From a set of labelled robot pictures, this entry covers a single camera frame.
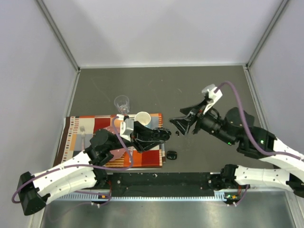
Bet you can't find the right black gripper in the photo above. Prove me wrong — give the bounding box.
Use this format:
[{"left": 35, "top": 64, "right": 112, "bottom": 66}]
[{"left": 169, "top": 99, "right": 236, "bottom": 146}]

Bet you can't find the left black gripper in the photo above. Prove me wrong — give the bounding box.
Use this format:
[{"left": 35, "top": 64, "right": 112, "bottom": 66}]
[{"left": 107, "top": 121, "right": 165, "bottom": 153}]

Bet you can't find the black round earbud case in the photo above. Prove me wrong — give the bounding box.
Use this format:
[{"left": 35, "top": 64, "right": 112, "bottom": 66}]
[{"left": 152, "top": 128, "right": 171, "bottom": 141}]

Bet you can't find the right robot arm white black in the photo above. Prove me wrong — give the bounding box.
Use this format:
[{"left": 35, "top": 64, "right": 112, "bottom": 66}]
[{"left": 170, "top": 102, "right": 304, "bottom": 197}]

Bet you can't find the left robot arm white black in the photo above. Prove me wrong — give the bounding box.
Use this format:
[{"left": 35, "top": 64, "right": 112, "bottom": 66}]
[{"left": 15, "top": 119, "right": 171, "bottom": 216}]

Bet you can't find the white blue mug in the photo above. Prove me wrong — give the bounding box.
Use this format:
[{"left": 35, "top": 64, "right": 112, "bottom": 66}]
[{"left": 134, "top": 112, "right": 152, "bottom": 128}]

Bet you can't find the orange patterned placemat cloth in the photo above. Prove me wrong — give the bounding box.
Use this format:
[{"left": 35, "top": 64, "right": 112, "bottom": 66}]
[{"left": 54, "top": 113, "right": 171, "bottom": 169}]

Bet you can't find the pink polka dot plate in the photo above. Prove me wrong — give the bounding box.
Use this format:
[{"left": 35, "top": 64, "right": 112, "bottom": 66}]
[{"left": 91, "top": 126, "right": 126, "bottom": 162}]

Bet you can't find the clear plastic cup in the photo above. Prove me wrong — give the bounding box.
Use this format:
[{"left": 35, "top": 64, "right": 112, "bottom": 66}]
[{"left": 114, "top": 95, "right": 130, "bottom": 115}]

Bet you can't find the silver fork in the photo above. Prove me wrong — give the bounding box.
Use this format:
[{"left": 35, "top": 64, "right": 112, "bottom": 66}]
[{"left": 80, "top": 126, "right": 86, "bottom": 150}]

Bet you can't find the knife with orange handle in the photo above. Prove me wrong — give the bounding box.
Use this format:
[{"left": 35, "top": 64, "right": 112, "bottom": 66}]
[{"left": 128, "top": 147, "right": 134, "bottom": 163}]

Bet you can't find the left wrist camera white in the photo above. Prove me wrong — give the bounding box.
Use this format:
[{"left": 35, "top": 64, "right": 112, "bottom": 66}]
[{"left": 118, "top": 115, "right": 134, "bottom": 141}]

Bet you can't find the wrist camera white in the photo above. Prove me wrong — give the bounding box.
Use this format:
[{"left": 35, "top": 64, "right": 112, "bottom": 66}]
[
  {"left": 118, "top": 115, "right": 134, "bottom": 141},
  {"left": 201, "top": 84, "right": 223, "bottom": 114}
]

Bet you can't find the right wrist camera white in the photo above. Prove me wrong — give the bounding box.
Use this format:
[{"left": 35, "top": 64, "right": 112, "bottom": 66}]
[{"left": 201, "top": 84, "right": 223, "bottom": 114}]

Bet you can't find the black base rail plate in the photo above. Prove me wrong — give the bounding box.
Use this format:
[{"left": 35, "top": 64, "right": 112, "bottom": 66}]
[{"left": 108, "top": 172, "right": 226, "bottom": 197}]

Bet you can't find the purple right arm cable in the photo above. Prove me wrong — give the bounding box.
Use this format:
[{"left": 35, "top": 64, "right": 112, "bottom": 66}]
[{"left": 215, "top": 81, "right": 304, "bottom": 207}]

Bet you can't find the white comb cable duct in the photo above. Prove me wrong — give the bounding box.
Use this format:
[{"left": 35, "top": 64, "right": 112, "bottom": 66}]
[{"left": 55, "top": 191, "right": 241, "bottom": 202}]

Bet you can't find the aluminium frame post right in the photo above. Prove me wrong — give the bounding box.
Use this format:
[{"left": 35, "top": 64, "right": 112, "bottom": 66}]
[{"left": 245, "top": 0, "right": 290, "bottom": 70}]

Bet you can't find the aluminium frame post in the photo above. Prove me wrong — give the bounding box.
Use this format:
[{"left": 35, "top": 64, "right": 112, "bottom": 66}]
[
  {"left": 245, "top": 0, "right": 290, "bottom": 70},
  {"left": 35, "top": 0, "right": 80, "bottom": 72}
]

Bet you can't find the aluminium frame post left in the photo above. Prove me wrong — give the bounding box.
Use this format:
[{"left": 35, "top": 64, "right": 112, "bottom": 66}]
[{"left": 35, "top": 0, "right": 80, "bottom": 72}]

